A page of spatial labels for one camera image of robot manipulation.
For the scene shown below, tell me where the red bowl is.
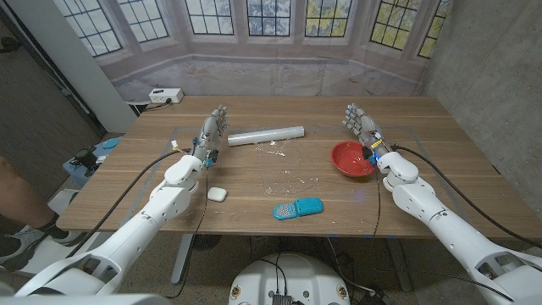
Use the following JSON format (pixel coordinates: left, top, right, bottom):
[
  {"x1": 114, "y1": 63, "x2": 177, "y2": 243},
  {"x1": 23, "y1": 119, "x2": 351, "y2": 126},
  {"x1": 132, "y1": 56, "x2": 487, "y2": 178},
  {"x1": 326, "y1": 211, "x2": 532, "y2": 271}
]
[{"x1": 330, "y1": 141, "x2": 377, "y2": 178}]

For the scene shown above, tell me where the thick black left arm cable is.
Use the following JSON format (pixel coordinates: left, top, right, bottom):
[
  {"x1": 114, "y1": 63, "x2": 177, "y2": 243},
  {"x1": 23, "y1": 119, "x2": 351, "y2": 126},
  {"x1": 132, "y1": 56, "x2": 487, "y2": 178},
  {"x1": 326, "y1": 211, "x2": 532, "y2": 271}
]
[{"x1": 65, "y1": 148, "x2": 192, "y2": 258}]

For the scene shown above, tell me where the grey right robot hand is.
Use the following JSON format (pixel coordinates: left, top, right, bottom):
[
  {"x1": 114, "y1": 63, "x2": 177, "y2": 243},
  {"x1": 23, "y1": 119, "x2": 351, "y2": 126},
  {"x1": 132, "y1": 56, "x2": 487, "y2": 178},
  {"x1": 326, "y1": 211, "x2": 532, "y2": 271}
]
[{"x1": 341, "y1": 103, "x2": 393, "y2": 164}]

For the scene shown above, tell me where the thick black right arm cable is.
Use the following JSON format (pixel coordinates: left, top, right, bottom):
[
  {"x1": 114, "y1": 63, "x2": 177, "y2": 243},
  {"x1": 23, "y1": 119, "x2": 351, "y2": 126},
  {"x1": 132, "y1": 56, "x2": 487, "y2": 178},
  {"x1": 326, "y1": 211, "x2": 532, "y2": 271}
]
[{"x1": 390, "y1": 144, "x2": 542, "y2": 250}]

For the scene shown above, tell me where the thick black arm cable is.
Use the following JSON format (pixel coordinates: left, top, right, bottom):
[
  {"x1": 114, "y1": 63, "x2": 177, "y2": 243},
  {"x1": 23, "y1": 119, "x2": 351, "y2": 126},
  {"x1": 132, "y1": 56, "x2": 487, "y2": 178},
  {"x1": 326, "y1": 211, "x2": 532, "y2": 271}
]
[
  {"x1": 65, "y1": 148, "x2": 192, "y2": 258},
  {"x1": 390, "y1": 144, "x2": 542, "y2": 250}
]

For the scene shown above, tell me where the grey table leg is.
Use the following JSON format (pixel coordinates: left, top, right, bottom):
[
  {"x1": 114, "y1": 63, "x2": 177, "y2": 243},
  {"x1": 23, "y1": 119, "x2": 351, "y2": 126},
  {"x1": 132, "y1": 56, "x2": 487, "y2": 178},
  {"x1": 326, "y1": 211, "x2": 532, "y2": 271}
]
[
  {"x1": 170, "y1": 233, "x2": 195, "y2": 286},
  {"x1": 387, "y1": 237, "x2": 412, "y2": 292}
]

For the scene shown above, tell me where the white airpods case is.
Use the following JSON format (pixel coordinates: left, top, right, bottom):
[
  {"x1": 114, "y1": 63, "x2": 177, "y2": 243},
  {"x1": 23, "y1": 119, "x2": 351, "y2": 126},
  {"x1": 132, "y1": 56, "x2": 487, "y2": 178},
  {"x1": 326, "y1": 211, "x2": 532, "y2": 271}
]
[{"x1": 207, "y1": 186, "x2": 229, "y2": 203}]

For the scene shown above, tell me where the printed window backdrop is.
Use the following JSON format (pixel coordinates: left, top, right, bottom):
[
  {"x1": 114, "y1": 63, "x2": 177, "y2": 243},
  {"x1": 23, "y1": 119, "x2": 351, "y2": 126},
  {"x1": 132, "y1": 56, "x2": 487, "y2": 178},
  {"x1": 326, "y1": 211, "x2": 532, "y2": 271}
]
[{"x1": 53, "y1": 0, "x2": 452, "y2": 103}]

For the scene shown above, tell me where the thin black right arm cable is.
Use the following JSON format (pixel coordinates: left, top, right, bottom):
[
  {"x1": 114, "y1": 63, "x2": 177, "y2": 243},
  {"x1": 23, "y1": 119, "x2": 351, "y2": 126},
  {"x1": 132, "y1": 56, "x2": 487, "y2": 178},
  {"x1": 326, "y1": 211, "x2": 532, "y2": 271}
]
[{"x1": 371, "y1": 167, "x2": 516, "y2": 302}]

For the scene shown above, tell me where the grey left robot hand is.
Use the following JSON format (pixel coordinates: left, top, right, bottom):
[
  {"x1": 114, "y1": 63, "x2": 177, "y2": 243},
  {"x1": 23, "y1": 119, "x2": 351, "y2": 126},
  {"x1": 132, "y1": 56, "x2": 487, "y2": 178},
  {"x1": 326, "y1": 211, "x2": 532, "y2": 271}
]
[{"x1": 190, "y1": 104, "x2": 230, "y2": 169}]

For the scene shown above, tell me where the black device on stool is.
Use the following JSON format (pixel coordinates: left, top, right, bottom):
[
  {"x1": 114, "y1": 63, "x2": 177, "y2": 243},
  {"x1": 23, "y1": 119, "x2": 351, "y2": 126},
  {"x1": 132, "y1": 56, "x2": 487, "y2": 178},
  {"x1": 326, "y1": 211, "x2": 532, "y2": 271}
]
[{"x1": 69, "y1": 147, "x2": 99, "y2": 177}]

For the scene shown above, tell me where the black round grille object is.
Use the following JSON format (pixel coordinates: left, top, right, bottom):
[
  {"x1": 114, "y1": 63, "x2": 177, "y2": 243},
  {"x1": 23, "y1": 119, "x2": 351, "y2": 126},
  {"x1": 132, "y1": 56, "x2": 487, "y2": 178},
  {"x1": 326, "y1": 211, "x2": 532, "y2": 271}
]
[{"x1": 192, "y1": 233, "x2": 222, "y2": 252}]

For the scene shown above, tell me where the white power strip box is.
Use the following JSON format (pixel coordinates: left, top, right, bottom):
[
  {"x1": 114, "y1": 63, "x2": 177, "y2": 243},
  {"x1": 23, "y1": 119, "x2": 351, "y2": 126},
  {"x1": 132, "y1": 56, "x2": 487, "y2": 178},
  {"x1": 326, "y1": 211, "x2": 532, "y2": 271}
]
[{"x1": 148, "y1": 87, "x2": 185, "y2": 105}]

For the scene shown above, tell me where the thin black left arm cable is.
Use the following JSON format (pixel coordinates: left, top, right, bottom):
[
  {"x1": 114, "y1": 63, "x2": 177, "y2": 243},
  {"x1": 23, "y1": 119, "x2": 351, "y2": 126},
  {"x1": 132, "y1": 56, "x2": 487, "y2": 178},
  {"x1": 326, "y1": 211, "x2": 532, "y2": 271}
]
[{"x1": 163, "y1": 167, "x2": 209, "y2": 300}]

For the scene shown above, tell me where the person's bare leg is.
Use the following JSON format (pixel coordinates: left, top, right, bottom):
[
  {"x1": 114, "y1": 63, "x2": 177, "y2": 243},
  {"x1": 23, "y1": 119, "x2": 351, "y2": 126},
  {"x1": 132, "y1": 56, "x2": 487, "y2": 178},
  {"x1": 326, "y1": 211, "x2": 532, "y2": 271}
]
[{"x1": 0, "y1": 155, "x2": 58, "y2": 232}]

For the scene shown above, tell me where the blue stool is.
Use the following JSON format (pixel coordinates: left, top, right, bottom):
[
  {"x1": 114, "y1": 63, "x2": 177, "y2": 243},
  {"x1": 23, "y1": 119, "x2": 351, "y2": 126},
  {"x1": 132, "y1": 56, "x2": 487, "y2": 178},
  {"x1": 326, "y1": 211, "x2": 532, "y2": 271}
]
[{"x1": 62, "y1": 136, "x2": 124, "y2": 190}]

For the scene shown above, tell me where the cling film roll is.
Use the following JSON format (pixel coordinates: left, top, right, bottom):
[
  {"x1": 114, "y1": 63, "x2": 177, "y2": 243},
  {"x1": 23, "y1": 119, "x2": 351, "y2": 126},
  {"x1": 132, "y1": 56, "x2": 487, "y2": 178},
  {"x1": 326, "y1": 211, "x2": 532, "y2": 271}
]
[{"x1": 227, "y1": 125, "x2": 306, "y2": 147}]

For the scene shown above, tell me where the white floor board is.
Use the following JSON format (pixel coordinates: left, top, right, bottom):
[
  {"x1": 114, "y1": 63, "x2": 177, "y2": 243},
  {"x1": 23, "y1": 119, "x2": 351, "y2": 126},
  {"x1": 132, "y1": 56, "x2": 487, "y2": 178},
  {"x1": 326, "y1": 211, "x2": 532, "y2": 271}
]
[{"x1": 16, "y1": 189, "x2": 102, "y2": 279}]

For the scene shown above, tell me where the grey sneaker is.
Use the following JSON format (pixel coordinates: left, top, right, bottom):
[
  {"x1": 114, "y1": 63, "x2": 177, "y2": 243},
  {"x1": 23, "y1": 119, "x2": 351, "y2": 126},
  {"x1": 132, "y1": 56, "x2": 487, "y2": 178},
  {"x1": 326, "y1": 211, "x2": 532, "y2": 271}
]
[
  {"x1": 49, "y1": 222, "x2": 90, "y2": 247},
  {"x1": 0, "y1": 225, "x2": 46, "y2": 272}
]

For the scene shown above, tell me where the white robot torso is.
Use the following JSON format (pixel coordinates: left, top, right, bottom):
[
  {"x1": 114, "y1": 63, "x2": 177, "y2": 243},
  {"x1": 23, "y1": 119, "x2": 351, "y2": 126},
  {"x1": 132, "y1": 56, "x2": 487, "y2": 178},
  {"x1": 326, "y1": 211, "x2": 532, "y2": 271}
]
[{"x1": 228, "y1": 252, "x2": 351, "y2": 305}]

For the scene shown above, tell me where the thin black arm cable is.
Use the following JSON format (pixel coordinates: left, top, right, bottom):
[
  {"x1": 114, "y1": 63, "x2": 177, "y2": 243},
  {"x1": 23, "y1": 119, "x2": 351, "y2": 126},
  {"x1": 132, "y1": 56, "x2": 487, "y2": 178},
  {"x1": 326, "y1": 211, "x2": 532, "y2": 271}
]
[
  {"x1": 371, "y1": 167, "x2": 516, "y2": 302},
  {"x1": 163, "y1": 167, "x2": 209, "y2": 300}
]

